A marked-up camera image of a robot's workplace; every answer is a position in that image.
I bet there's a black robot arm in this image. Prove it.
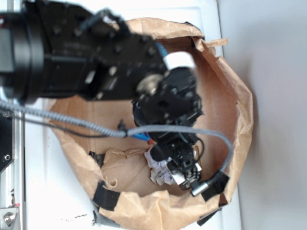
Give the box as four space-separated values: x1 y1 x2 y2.
0 0 202 195

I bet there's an aluminium rail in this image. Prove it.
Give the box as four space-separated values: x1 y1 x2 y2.
0 109 26 230

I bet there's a thin black wire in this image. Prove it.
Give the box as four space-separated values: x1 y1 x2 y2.
0 109 128 138

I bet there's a brown paper bag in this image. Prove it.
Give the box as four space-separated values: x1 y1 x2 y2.
54 18 253 230

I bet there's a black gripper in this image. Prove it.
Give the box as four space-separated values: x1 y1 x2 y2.
133 67 203 190

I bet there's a grey braided cable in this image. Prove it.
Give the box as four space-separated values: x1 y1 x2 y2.
0 99 234 187

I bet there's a white paper ball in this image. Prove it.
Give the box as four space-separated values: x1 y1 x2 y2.
144 147 176 186

